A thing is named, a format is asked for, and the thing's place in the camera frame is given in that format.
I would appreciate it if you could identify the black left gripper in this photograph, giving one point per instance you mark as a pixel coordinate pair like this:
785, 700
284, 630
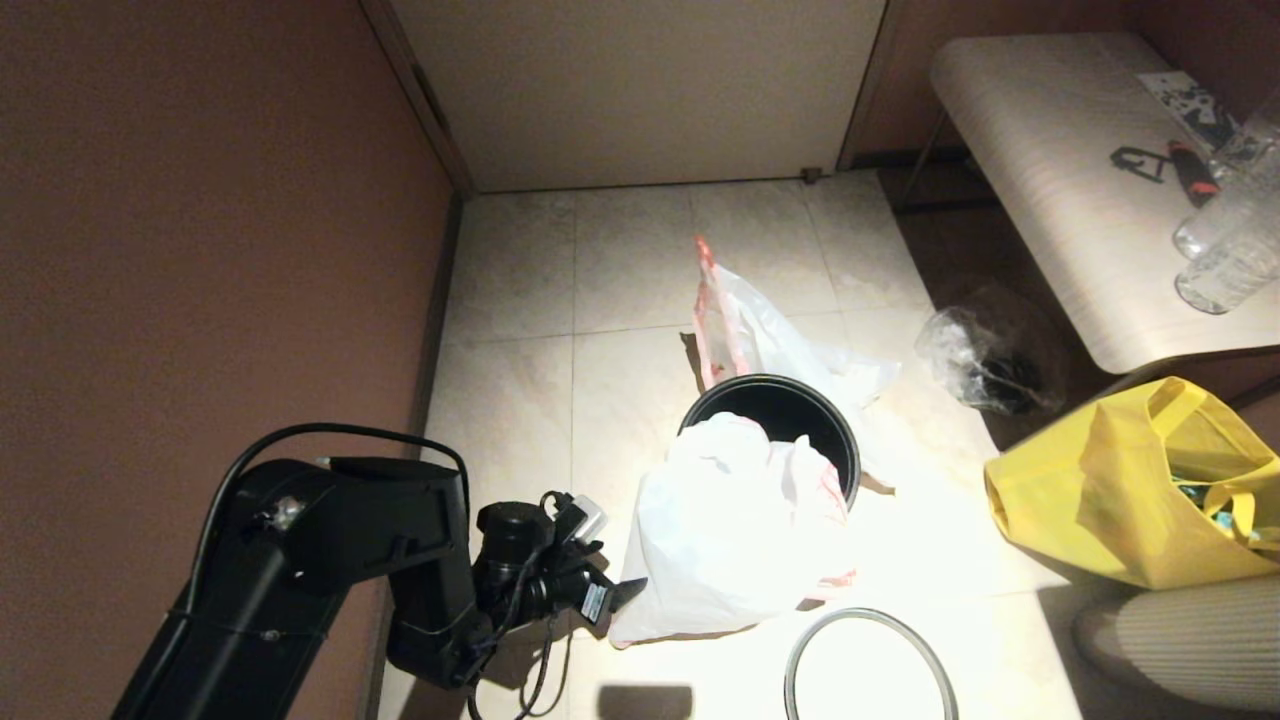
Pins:
550, 595

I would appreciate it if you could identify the new white plastic bag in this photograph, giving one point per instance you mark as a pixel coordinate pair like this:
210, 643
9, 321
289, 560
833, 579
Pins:
720, 530

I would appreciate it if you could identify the used red-printed trash bag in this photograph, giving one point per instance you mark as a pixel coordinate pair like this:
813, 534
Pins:
760, 330

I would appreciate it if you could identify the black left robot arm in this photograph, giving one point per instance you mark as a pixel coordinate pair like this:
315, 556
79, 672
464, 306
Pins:
330, 520

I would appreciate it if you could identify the black round trash bin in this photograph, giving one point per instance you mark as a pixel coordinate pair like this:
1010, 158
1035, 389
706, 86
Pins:
790, 405

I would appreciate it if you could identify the crumpled clear plastic bag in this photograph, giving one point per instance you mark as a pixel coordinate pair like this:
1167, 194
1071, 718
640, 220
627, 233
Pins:
960, 350

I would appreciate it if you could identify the yellow shopping bag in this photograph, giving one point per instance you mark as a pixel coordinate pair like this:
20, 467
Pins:
1090, 500

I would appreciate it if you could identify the dark robot chest edge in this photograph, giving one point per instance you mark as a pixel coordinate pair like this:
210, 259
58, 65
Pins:
645, 703

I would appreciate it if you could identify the black cylindrical left wrist motor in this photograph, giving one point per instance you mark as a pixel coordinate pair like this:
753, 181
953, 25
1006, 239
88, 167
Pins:
510, 530

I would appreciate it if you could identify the white cabinet panel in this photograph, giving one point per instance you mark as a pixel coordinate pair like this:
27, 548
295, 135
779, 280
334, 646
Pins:
650, 90

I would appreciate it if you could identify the black metal table leg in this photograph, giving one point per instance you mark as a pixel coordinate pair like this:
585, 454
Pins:
920, 160

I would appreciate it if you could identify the beige ribbed cushion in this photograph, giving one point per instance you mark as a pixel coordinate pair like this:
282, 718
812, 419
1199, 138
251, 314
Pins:
1190, 650

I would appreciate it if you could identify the teal crumpled packaging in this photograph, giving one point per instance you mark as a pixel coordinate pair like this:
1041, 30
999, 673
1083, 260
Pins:
1215, 515

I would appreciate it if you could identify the beige wood-grain table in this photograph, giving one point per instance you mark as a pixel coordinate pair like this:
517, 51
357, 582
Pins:
1040, 140

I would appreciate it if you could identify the black clip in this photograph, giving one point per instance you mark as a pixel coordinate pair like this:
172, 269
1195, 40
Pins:
1135, 160

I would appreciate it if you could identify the clear plastic bottle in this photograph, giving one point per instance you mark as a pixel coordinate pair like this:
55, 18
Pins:
1225, 280
1225, 215
1250, 138

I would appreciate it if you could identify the red black hand tool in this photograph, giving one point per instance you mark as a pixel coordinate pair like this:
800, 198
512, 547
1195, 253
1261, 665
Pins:
1192, 172

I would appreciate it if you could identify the blue white printed paper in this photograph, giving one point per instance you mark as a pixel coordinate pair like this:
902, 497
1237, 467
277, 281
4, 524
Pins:
1188, 105

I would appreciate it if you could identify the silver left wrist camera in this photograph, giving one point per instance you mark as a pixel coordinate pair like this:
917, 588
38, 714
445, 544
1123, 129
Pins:
585, 520

